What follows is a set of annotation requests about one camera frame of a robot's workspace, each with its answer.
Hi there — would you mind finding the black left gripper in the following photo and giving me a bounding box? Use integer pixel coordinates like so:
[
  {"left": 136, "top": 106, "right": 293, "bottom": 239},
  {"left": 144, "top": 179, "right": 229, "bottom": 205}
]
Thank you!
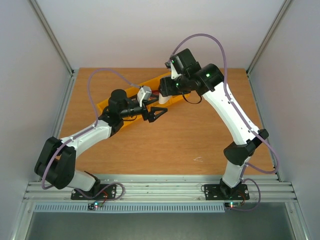
[{"left": 120, "top": 93, "right": 168, "bottom": 123}]

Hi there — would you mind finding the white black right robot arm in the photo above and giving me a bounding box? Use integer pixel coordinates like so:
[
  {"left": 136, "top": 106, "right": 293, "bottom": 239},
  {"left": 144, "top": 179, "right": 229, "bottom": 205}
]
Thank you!
[{"left": 158, "top": 48, "right": 269, "bottom": 199}]

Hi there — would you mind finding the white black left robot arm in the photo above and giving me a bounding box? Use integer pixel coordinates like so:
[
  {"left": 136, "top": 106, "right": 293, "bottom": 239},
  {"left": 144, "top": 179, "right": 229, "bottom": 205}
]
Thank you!
[{"left": 34, "top": 86, "right": 168, "bottom": 199}]

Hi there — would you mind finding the red VIP card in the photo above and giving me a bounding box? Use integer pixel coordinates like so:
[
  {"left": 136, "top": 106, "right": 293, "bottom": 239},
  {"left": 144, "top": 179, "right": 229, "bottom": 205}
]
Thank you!
[{"left": 152, "top": 90, "right": 159, "bottom": 96}]

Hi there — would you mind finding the yellow plastic bin row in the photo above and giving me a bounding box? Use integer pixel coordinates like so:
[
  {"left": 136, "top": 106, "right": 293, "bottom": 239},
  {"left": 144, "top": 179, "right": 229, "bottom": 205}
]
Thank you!
[{"left": 96, "top": 71, "right": 191, "bottom": 130}]

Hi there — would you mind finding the left small circuit board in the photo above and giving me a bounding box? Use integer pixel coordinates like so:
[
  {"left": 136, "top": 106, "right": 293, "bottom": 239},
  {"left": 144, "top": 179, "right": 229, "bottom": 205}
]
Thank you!
[{"left": 87, "top": 202, "right": 104, "bottom": 211}]

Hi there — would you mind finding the small circuit board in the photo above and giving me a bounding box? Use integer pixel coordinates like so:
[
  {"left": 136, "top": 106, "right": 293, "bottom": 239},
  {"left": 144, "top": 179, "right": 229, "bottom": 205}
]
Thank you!
[
  {"left": 87, "top": 202, "right": 104, "bottom": 211},
  {"left": 224, "top": 201, "right": 244, "bottom": 209}
]

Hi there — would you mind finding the right small circuit board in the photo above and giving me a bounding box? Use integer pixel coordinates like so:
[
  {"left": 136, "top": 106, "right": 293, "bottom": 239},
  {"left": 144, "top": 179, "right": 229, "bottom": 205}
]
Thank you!
[{"left": 224, "top": 201, "right": 244, "bottom": 209}]

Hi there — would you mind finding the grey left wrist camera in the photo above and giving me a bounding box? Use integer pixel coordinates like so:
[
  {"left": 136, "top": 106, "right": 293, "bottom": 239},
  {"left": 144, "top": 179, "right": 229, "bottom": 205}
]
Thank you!
[{"left": 137, "top": 85, "right": 152, "bottom": 107}]

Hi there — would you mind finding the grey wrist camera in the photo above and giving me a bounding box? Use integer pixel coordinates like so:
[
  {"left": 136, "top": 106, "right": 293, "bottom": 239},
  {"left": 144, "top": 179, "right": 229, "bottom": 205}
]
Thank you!
[
  {"left": 137, "top": 85, "right": 152, "bottom": 107},
  {"left": 165, "top": 59, "right": 175, "bottom": 69}
]

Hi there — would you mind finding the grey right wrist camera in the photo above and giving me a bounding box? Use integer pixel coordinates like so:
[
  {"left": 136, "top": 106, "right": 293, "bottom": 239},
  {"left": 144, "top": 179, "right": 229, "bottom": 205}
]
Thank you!
[{"left": 165, "top": 59, "right": 175, "bottom": 69}]

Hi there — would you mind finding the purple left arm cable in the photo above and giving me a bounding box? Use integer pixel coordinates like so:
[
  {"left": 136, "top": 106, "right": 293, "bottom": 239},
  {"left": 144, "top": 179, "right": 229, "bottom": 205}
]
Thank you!
[{"left": 41, "top": 67, "right": 142, "bottom": 201}]

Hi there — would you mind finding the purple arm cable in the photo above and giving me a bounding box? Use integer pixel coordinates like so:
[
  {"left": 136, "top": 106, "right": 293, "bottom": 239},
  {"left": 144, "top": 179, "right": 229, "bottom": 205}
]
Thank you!
[
  {"left": 41, "top": 67, "right": 142, "bottom": 201},
  {"left": 171, "top": 33, "right": 280, "bottom": 212}
]

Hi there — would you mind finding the aluminium front rail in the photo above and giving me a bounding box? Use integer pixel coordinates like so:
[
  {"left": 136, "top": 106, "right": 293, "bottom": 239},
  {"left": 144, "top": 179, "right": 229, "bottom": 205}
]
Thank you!
[{"left": 23, "top": 174, "right": 297, "bottom": 203}]

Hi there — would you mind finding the aluminium rail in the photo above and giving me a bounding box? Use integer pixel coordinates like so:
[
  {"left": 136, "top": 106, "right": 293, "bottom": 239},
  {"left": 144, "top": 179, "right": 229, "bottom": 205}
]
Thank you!
[
  {"left": 246, "top": 72, "right": 283, "bottom": 182},
  {"left": 23, "top": 174, "right": 297, "bottom": 203},
  {"left": 51, "top": 72, "right": 77, "bottom": 137}
]

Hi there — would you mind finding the right side aluminium rail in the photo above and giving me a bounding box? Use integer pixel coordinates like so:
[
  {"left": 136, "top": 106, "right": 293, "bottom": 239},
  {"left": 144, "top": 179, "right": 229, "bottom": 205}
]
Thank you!
[{"left": 246, "top": 72, "right": 283, "bottom": 182}]

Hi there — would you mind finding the left side aluminium rail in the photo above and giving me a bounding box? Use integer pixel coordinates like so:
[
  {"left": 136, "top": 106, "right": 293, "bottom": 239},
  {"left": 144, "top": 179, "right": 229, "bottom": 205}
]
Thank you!
[{"left": 51, "top": 72, "right": 77, "bottom": 137}]

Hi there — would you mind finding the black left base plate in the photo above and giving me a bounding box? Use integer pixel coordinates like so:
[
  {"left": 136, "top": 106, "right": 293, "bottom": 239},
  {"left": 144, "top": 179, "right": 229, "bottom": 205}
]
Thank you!
[{"left": 70, "top": 184, "right": 117, "bottom": 201}]

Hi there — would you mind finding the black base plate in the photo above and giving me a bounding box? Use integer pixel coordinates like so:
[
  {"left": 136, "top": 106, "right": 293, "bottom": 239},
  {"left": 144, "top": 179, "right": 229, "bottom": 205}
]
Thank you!
[
  {"left": 70, "top": 184, "right": 117, "bottom": 201},
  {"left": 201, "top": 183, "right": 250, "bottom": 201}
]

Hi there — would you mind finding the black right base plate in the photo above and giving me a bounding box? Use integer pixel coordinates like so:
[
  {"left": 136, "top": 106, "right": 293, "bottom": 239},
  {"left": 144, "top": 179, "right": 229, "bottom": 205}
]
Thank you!
[{"left": 201, "top": 183, "right": 250, "bottom": 201}]

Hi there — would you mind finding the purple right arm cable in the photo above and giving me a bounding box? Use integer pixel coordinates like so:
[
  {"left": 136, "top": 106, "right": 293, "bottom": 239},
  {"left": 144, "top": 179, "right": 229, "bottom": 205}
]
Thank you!
[{"left": 171, "top": 33, "right": 280, "bottom": 212}]

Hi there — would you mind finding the right rear aluminium frame post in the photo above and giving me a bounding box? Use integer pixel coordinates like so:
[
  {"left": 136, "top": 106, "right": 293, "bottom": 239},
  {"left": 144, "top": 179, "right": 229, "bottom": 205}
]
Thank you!
[{"left": 246, "top": 0, "right": 294, "bottom": 78}]

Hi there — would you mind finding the aluminium frame post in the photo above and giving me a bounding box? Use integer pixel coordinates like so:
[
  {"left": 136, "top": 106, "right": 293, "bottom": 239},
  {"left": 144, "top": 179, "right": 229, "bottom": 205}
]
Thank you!
[
  {"left": 246, "top": 0, "right": 294, "bottom": 78},
  {"left": 28, "top": 0, "right": 75, "bottom": 76}
]

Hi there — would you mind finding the grey slotted cable duct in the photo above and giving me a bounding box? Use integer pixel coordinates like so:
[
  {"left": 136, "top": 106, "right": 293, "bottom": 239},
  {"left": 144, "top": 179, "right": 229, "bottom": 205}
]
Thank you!
[{"left": 33, "top": 202, "right": 225, "bottom": 214}]

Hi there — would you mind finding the left rear aluminium frame post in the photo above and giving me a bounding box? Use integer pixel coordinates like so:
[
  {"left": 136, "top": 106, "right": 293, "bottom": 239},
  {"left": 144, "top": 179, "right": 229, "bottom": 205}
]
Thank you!
[{"left": 28, "top": 0, "right": 75, "bottom": 76}]

